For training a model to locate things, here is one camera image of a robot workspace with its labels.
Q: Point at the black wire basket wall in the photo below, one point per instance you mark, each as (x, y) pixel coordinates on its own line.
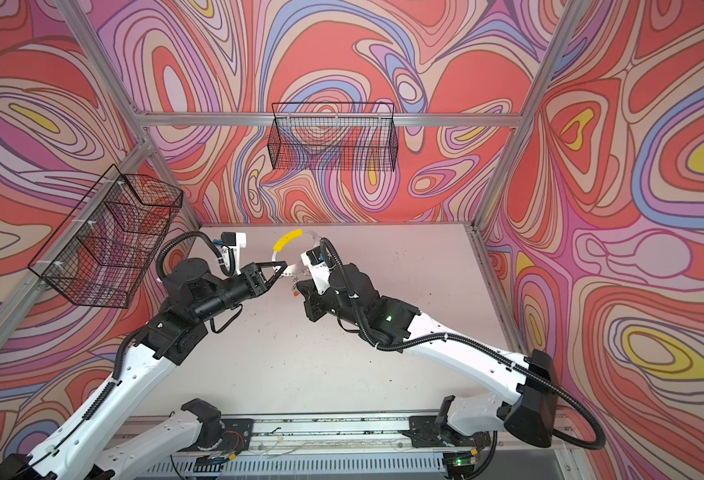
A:
(333, 136)
(112, 248)

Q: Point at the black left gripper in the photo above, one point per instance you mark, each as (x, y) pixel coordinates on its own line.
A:
(254, 281)

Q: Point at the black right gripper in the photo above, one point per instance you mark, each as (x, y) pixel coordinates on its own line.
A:
(316, 311)

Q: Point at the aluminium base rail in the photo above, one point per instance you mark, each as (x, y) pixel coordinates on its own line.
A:
(389, 445)

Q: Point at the black wire basket left wall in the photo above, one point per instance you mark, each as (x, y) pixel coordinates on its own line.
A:
(112, 248)

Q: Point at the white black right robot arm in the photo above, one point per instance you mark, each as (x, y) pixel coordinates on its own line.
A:
(513, 402)

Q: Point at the black wire basket back wall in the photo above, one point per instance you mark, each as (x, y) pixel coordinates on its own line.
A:
(333, 136)

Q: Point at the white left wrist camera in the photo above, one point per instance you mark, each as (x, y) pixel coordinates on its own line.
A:
(231, 244)

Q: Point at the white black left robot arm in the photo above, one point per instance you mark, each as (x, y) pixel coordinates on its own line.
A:
(79, 448)

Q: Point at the grey keyring with yellow grip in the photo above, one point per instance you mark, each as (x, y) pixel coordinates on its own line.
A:
(296, 269)

